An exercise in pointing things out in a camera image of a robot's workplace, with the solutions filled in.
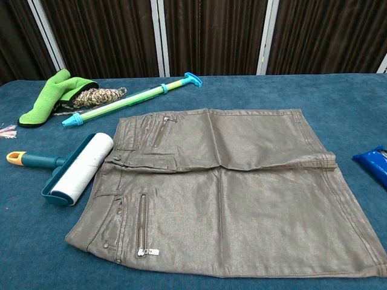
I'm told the beige braided rope bundle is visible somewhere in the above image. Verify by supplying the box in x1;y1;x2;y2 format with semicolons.
53;86;128;117

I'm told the teal lint roller white roll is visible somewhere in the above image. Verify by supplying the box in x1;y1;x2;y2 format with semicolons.
5;132;115;207

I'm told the green blue tube pump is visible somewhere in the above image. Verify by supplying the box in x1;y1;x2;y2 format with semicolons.
62;71;203;127

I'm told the blue plush table cover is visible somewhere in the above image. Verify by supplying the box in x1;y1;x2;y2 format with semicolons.
0;73;387;290

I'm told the brown coated skirt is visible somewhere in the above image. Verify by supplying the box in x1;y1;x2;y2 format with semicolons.
65;108;387;279

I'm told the white red thread tassel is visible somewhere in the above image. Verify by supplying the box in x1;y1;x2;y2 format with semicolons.
0;122;18;140

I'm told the dark brown pleated curtain panel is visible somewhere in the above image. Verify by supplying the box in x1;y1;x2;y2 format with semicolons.
267;0;387;76
0;0;58;86
163;0;268;77
41;0;161;81

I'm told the green microfibre mitt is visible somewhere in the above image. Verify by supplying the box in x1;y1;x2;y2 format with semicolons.
18;68;100;127

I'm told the blue snack packet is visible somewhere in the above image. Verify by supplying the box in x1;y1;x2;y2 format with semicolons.
352;144;387;193

